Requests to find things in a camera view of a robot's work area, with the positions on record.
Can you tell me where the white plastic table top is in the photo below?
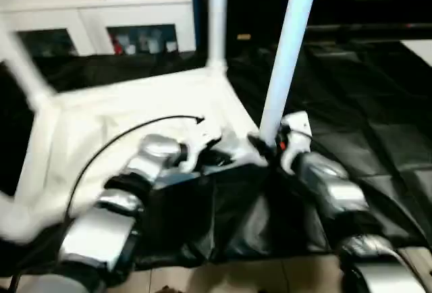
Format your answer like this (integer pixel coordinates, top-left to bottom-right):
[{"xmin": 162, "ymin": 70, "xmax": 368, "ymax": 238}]
[{"xmin": 0, "ymin": 64, "xmax": 271, "ymax": 244}]

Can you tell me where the white plastic table leg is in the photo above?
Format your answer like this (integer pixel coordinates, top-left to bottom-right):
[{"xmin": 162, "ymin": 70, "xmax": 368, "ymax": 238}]
[
  {"xmin": 258, "ymin": 0, "xmax": 324, "ymax": 148},
  {"xmin": 0, "ymin": 190, "xmax": 38, "ymax": 242},
  {"xmin": 0, "ymin": 19, "xmax": 59, "ymax": 105},
  {"xmin": 207, "ymin": 0, "xmax": 231, "ymax": 72}
]

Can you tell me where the white flat board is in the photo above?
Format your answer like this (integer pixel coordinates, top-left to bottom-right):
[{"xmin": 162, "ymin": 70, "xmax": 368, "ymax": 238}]
[{"xmin": 400, "ymin": 38, "xmax": 432, "ymax": 72}]

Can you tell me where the white cabinet with glass doors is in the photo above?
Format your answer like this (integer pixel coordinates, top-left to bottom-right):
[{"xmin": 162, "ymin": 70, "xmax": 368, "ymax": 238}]
[{"xmin": 0, "ymin": 0, "xmax": 197, "ymax": 58}]

